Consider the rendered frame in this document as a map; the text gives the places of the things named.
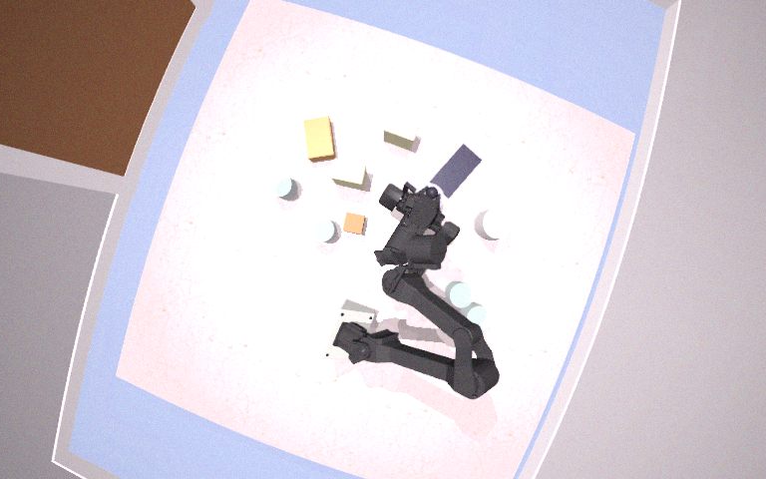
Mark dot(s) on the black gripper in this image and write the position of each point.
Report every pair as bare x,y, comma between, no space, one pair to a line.
391,199

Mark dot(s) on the orange rectangular block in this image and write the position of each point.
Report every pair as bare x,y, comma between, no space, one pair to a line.
319,141

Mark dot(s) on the orange square block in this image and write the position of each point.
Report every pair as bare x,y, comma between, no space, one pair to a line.
354,223

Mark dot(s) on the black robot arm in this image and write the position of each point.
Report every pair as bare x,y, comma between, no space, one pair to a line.
470,377

